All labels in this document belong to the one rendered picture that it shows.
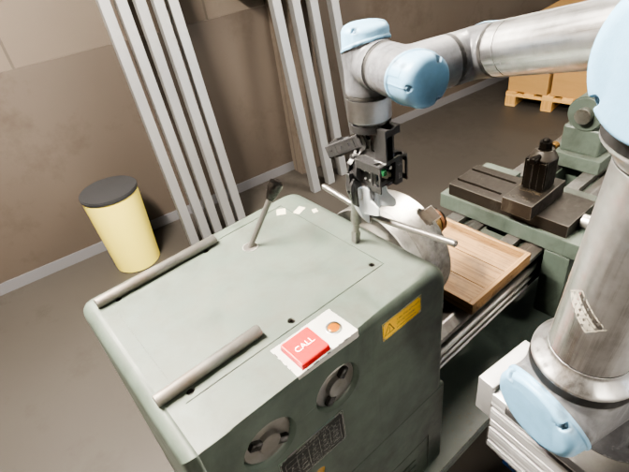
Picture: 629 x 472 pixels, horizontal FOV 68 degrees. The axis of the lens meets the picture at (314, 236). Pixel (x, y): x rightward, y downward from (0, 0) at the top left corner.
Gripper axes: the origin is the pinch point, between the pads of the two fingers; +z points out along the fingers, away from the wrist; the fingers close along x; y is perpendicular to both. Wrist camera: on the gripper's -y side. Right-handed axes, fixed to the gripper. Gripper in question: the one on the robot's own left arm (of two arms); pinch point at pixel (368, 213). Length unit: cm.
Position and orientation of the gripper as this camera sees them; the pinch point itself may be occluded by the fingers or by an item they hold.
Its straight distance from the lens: 93.0
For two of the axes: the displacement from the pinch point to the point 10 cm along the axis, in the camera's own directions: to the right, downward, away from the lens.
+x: 7.5, -4.6, 4.7
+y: 6.4, 3.8, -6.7
